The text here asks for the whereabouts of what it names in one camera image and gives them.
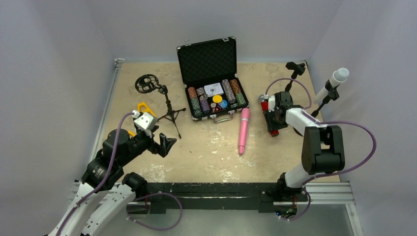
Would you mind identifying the black poker chip case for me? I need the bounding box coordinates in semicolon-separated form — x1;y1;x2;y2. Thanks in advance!
176;36;250;122

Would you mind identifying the black front mounting rail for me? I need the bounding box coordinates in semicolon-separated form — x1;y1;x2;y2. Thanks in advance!
148;182;308;214

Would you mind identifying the yellow triangle stand upper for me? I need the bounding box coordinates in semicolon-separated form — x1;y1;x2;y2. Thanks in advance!
137;102;158;118

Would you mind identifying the black rear round-base stand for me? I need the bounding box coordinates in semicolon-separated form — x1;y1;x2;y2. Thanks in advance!
284;62;306;92

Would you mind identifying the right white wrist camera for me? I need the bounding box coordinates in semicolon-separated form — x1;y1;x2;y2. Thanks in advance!
258;94;268;103

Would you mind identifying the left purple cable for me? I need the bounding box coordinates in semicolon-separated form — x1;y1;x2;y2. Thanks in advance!
54;111;183;236

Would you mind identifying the white microphone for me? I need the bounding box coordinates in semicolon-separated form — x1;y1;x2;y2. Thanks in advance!
313;67;350;104

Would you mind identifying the pink microphone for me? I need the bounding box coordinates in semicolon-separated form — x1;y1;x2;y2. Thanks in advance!
238;108;250;155

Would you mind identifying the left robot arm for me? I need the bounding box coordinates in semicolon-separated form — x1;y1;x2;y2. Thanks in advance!
50;129;177;236

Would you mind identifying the purple cable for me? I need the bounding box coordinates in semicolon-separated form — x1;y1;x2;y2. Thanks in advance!
54;111;183;236
264;77;378;222

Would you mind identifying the black tripod shock-mount stand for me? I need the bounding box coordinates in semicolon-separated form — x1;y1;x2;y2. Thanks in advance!
134;74;186;139

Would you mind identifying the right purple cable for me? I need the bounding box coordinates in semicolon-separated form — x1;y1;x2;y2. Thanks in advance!
264;77;378;222

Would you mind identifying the yellow triangle stand lower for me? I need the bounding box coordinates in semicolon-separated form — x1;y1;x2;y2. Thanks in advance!
128;130;136;137

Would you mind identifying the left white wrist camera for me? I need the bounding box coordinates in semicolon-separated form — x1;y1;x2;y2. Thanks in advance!
131;110;158;138

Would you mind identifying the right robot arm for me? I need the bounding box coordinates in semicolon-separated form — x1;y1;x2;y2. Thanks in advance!
259;91;345;198

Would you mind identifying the red glitter microphone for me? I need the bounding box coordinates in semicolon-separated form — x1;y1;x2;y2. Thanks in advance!
260;95;279;137

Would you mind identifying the black round-base mic stand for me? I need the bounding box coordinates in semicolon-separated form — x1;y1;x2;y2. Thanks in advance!
293;80;341;136

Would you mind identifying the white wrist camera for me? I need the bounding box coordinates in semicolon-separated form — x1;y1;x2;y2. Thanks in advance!
258;94;268;103
131;110;158;138

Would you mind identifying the yellow triangle stand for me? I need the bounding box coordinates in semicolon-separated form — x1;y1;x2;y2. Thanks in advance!
128;130;136;137
137;102;158;118

